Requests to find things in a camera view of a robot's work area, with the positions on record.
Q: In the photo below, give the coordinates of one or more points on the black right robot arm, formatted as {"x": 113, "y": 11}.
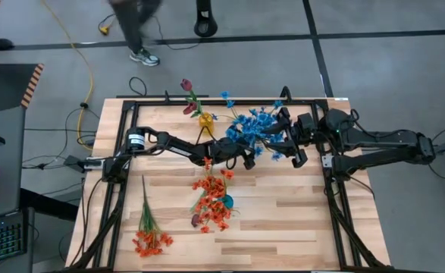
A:
{"x": 381, "y": 142}

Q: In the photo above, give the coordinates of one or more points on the yellow glass vase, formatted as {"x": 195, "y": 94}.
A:
{"x": 206, "y": 120}

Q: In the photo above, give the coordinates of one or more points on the dark red artificial tulip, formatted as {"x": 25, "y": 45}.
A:
{"x": 190, "y": 108}
{"x": 186, "y": 84}
{"x": 195, "y": 220}

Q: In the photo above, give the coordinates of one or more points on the black stand post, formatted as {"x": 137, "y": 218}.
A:
{"x": 205, "y": 24}

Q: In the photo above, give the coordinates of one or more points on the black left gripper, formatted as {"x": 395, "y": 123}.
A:
{"x": 226, "y": 151}

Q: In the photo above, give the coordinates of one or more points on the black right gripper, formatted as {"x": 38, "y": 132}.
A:
{"x": 303, "y": 129}

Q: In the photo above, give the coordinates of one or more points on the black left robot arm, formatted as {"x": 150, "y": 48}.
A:
{"x": 180, "y": 149}

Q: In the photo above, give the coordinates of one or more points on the black metal table frame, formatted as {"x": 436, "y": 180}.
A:
{"x": 161, "y": 102}

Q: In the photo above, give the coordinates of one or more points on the black power adapter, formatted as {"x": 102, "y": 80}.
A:
{"x": 72, "y": 161}

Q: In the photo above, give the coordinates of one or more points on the backlit computer keyboard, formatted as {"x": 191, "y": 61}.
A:
{"x": 0, "y": 239}

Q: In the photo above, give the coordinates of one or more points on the grey side desk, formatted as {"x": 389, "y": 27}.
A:
{"x": 6, "y": 189}

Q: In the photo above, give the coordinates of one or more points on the blue glass vase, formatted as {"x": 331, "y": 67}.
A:
{"x": 229, "y": 203}

